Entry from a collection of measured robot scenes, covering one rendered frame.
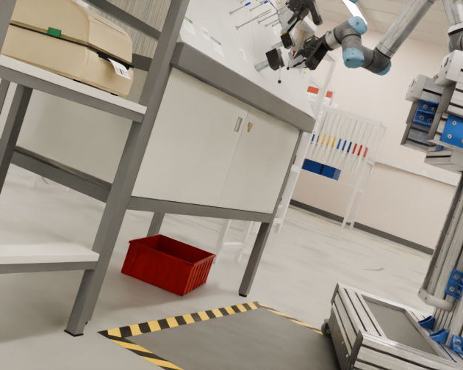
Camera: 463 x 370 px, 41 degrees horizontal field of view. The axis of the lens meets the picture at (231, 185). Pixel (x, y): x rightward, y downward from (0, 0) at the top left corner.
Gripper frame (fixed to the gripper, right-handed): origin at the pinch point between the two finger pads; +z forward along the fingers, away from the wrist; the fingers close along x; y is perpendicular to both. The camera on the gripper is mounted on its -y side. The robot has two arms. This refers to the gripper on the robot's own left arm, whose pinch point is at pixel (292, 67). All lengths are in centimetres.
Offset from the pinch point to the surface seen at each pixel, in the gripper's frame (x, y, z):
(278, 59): 19.7, -24.5, -16.5
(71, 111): 69, -75, 12
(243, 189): -8, -50, 22
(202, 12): 55, -36, -19
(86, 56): 83, -90, -29
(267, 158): -12.8, -32.0, 18.2
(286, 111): -4.4, -20.8, 2.3
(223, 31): 43, -30, -14
